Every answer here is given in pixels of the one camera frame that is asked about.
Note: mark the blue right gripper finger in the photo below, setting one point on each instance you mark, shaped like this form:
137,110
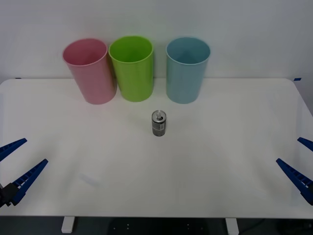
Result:
296,176
306,142

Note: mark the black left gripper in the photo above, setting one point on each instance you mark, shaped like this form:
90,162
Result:
1,195

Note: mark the white table leg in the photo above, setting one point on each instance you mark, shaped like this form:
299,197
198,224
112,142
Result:
231,226
67,224

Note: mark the pink plastic bin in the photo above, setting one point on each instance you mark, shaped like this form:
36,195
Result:
94,80

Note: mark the pale blue plastic bin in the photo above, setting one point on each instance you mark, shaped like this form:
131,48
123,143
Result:
183,83

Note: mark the green plastic bin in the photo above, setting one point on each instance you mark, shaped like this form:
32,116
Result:
134,80

